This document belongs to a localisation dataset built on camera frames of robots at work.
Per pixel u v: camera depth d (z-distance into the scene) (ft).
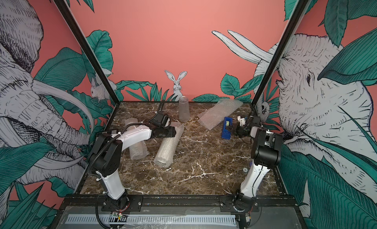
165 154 2.70
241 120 3.09
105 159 1.59
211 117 3.64
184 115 3.53
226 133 3.21
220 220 2.30
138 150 2.89
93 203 2.45
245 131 2.62
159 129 2.32
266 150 1.76
